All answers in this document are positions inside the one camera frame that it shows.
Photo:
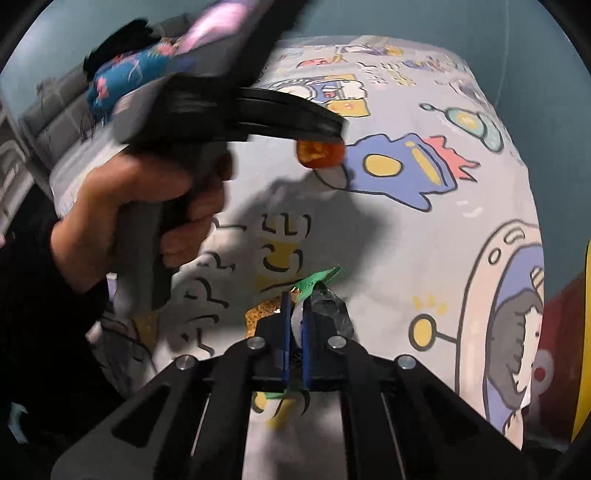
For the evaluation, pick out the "black clothing pile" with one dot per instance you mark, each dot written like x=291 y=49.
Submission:
x=122 y=39

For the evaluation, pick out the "red printed object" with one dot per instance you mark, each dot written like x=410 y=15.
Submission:
x=561 y=332

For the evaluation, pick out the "yellow rimmed waste bin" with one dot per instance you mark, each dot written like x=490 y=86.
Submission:
x=584 y=346

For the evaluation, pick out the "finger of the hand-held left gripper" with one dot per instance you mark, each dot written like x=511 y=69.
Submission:
x=295 y=102
x=286 y=123

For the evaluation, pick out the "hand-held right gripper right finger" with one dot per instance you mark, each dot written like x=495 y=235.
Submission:
x=306 y=346

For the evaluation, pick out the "cartoon printed bed sheet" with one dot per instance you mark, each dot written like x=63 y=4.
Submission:
x=415 y=230

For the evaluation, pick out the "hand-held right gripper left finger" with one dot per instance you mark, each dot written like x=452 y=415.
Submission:
x=286 y=341

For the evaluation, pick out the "grey padded headboard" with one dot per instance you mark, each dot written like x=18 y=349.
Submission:
x=55 y=115

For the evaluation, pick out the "blue floral folded quilt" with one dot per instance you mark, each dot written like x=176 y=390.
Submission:
x=134 y=69

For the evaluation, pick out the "person's left hand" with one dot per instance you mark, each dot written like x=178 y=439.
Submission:
x=92 y=221

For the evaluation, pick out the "orange peel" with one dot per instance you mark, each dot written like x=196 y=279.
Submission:
x=321 y=154

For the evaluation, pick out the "person's left forearm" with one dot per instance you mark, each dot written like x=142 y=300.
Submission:
x=37 y=323

